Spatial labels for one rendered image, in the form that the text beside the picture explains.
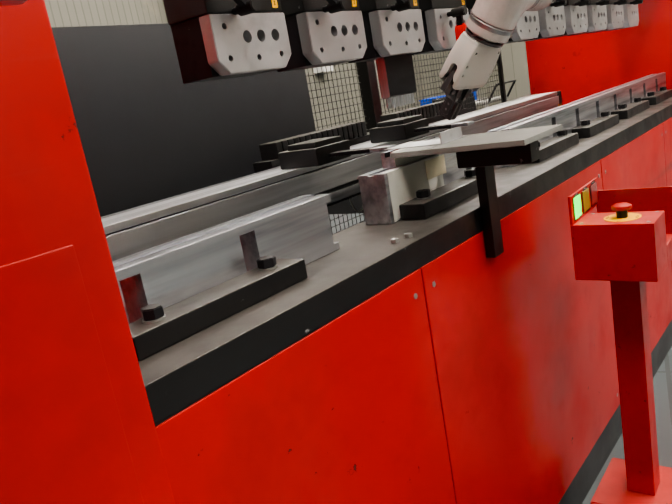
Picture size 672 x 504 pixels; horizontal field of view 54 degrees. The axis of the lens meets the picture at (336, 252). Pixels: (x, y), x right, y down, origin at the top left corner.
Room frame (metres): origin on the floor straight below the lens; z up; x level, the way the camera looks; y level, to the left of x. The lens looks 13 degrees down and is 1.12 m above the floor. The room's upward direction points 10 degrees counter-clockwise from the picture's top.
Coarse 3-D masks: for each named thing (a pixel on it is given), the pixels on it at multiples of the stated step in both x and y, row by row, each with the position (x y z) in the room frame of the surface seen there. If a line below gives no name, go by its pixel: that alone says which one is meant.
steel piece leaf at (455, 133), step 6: (444, 132) 1.26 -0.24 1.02; (450, 132) 1.28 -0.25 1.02; (456, 132) 1.29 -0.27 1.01; (444, 138) 1.26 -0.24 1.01; (450, 138) 1.27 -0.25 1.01; (456, 138) 1.29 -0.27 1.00; (414, 144) 1.32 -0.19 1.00; (420, 144) 1.30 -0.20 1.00; (426, 144) 1.28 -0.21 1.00; (432, 144) 1.26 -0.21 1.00; (438, 144) 1.25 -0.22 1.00
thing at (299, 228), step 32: (224, 224) 0.96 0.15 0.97; (256, 224) 0.95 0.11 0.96; (288, 224) 1.00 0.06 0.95; (320, 224) 1.06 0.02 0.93; (128, 256) 0.84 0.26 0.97; (160, 256) 0.82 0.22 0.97; (192, 256) 0.85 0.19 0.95; (224, 256) 0.89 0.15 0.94; (256, 256) 0.95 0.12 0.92; (288, 256) 0.99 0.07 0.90; (320, 256) 1.04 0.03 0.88; (128, 288) 0.81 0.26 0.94; (160, 288) 0.81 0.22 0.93; (192, 288) 0.84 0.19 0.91; (128, 320) 0.77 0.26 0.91
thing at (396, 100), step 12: (384, 60) 1.29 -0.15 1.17; (396, 60) 1.32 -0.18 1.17; (408, 60) 1.35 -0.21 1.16; (384, 72) 1.29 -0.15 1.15; (396, 72) 1.32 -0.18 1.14; (408, 72) 1.35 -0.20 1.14; (384, 84) 1.30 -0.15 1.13; (396, 84) 1.31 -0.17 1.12; (408, 84) 1.34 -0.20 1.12; (384, 96) 1.30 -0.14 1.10; (396, 96) 1.32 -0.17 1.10; (408, 96) 1.36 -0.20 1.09
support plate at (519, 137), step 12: (492, 132) 1.30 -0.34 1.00; (504, 132) 1.26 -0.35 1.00; (516, 132) 1.22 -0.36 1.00; (528, 132) 1.18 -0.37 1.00; (540, 132) 1.15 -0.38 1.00; (552, 132) 1.18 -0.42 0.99; (444, 144) 1.24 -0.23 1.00; (456, 144) 1.20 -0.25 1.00; (468, 144) 1.16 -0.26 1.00; (480, 144) 1.14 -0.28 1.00; (492, 144) 1.12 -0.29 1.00; (504, 144) 1.11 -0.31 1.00; (516, 144) 1.10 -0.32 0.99; (396, 156) 1.25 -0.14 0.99; (408, 156) 1.23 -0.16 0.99
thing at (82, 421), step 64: (0, 64) 0.49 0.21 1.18; (0, 128) 0.48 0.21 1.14; (64, 128) 0.51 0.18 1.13; (0, 192) 0.47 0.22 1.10; (64, 192) 0.50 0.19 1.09; (0, 256) 0.46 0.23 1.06; (64, 256) 0.49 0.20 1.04; (0, 320) 0.45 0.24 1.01; (64, 320) 0.48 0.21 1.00; (0, 384) 0.44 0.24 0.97; (64, 384) 0.47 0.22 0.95; (128, 384) 0.51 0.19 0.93; (0, 448) 0.43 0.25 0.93; (64, 448) 0.46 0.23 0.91; (128, 448) 0.50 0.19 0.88
